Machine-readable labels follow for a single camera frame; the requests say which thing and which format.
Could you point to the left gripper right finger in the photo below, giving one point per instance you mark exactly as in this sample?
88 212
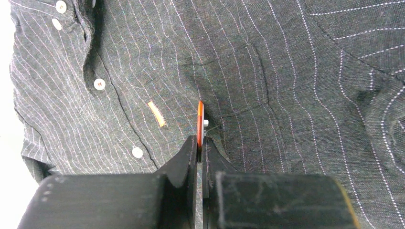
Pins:
241 200

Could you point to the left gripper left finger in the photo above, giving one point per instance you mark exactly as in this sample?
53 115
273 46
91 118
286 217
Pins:
164 199

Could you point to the orange round brooch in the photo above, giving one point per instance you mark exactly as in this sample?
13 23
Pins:
202 123

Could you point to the black pinstriped shirt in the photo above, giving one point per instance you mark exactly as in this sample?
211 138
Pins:
289 86

